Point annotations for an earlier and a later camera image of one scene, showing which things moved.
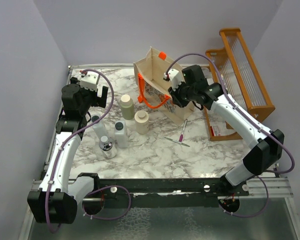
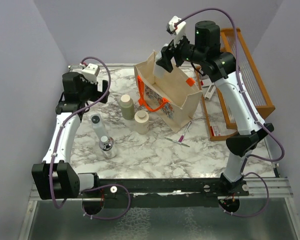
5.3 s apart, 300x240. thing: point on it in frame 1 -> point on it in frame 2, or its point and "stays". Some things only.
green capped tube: [177, 141] stays
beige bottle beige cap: [141, 118] stays
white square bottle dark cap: [121, 137] -> [158, 71]
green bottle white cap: [127, 107] stays
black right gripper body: [181, 94] -> [184, 51]
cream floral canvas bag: [153, 89] stays
